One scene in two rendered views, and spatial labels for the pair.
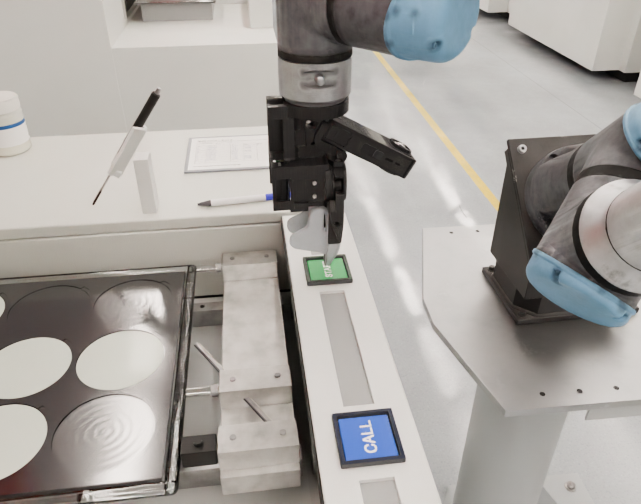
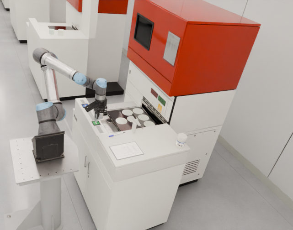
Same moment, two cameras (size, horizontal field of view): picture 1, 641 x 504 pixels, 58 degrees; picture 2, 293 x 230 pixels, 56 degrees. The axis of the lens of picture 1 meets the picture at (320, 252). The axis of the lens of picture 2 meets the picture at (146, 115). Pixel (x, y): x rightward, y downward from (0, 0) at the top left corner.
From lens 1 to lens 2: 253 cm
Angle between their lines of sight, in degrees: 110
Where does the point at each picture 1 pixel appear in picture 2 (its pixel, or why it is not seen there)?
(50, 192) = (155, 133)
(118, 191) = (143, 135)
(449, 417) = not seen: outside the picture
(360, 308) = (89, 118)
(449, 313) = (72, 146)
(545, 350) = not seen: hidden behind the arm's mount
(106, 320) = (128, 125)
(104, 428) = (116, 114)
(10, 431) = (126, 113)
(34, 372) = (130, 118)
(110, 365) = (122, 119)
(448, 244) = (71, 164)
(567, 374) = not seen: hidden behind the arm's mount
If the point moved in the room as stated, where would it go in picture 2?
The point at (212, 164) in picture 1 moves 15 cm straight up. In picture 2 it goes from (130, 144) to (134, 127)
